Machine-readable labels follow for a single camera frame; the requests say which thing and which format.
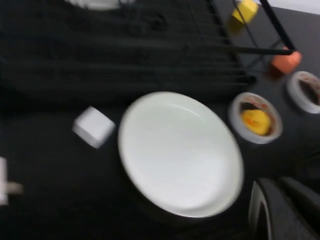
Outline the black wire dish rack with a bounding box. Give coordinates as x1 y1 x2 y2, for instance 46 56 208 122
0 0 297 101

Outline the orange cube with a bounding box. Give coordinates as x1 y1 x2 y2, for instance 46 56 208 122
269 48 303 76

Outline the yellow rubber duck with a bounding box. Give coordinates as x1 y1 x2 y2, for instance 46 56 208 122
240 109 272 137

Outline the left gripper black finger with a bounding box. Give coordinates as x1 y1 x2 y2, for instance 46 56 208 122
248 176 320 240

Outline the yellow cube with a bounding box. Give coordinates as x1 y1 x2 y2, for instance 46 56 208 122
228 0 260 32

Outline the grey round plate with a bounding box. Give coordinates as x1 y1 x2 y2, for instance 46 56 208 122
67 0 121 11

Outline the white round plate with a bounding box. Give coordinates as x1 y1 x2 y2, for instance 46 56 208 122
117 91 245 218

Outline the white cube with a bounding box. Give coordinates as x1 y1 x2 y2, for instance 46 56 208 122
72 106 116 150

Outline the white power adapter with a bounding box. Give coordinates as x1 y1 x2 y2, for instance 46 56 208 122
0 157 25 206

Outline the white double-sided tape roll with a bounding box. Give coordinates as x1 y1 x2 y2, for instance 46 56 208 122
286 71 320 114
227 91 283 145

